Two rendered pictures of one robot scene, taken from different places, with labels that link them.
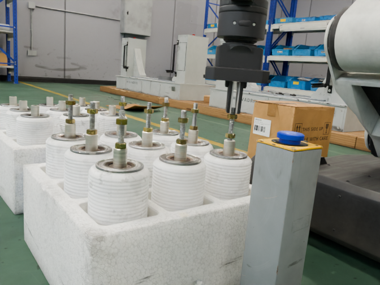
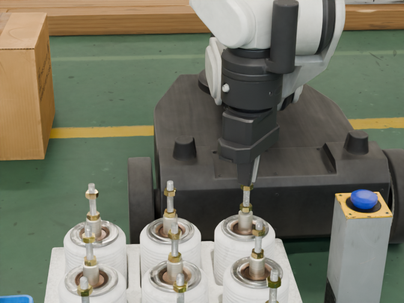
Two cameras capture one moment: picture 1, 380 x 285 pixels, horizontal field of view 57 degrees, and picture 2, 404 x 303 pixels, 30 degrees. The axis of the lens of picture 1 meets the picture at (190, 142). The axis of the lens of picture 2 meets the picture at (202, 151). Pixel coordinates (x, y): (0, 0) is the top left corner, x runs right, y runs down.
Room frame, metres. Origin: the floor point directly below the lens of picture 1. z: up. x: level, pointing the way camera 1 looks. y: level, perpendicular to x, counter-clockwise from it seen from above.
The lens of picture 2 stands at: (0.21, 0.81, 0.90)
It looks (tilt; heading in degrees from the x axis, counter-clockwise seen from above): 27 degrees down; 302
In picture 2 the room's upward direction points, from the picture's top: 1 degrees clockwise
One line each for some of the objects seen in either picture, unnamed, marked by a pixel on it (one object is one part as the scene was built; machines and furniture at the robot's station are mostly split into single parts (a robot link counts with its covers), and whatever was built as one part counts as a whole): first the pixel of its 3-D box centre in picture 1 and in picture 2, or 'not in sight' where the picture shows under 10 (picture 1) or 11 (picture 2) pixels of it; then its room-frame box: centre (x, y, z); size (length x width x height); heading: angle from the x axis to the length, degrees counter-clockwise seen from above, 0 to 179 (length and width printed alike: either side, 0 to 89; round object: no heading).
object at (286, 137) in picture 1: (289, 139); (364, 201); (0.52, -0.15, 0.32); 0.04 x 0.04 x 0.02
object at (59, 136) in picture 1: (70, 137); not in sight; (0.73, 0.25, 0.25); 0.08 x 0.08 x 0.01
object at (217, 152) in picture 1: (228, 154); (244, 228); (0.69, -0.08, 0.25); 0.08 x 0.08 x 0.01
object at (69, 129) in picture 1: (70, 131); not in sight; (0.73, 0.25, 0.26); 0.02 x 0.02 x 0.03
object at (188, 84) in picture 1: (162, 65); not in sight; (4.76, 0.44, 0.45); 1.61 x 0.57 x 0.74; 38
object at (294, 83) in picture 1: (304, 83); not in sight; (6.06, -1.85, 0.36); 0.50 x 0.38 x 0.21; 128
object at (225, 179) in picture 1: (223, 197); (243, 275); (0.69, -0.08, 0.16); 0.10 x 0.10 x 0.18
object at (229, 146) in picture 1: (228, 148); (245, 221); (0.69, -0.08, 0.26); 0.02 x 0.02 x 0.03
